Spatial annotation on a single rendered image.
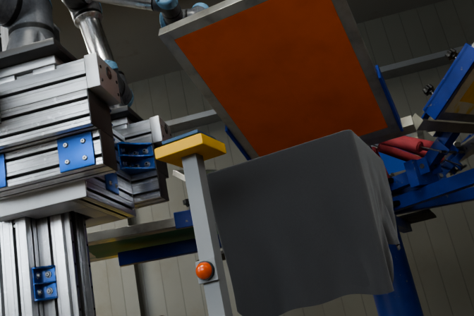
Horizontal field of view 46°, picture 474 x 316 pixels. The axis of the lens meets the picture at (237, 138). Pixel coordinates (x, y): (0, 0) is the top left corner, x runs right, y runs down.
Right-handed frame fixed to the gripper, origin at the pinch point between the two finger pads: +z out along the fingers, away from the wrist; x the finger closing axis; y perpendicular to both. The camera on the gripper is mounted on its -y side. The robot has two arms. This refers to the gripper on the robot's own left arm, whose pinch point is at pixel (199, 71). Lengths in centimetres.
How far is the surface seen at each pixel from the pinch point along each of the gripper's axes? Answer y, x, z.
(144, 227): -48, -53, 22
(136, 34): -150, -178, -304
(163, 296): -343, -248, -120
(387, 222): -34, 48, 57
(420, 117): -64, 64, -5
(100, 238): -41, -69, 27
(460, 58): -45, 85, -10
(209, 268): 15, 17, 90
